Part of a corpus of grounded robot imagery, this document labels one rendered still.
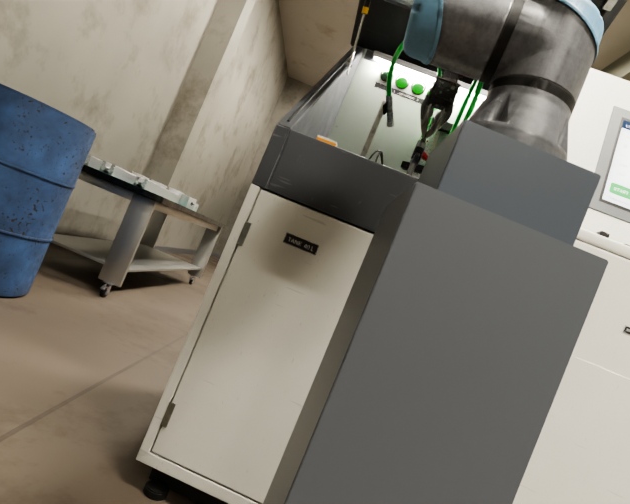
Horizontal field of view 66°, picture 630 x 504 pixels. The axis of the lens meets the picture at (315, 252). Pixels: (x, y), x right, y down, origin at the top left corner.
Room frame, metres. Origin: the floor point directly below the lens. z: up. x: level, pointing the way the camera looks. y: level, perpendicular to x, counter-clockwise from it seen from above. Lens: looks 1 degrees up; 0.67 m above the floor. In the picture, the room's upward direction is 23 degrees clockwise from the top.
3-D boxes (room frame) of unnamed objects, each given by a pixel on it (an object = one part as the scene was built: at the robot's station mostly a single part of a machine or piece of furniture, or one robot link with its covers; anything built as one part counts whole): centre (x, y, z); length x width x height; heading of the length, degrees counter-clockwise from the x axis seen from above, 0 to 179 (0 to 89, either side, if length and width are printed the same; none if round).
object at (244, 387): (1.14, -0.14, 0.44); 0.65 x 0.02 x 0.68; 84
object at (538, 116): (0.67, -0.20, 0.95); 0.15 x 0.15 x 0.10
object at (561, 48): (0.67, -0.19, 1.07); 0.13 x 0.12 x 0.14; 82
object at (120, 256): (3.95, 1.34, 0.40); 2.21 x 0.83 x 0.81; 0
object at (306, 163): (1.16, -0.14, 0.87); 0.62 x 0.04 x 0.16; 84
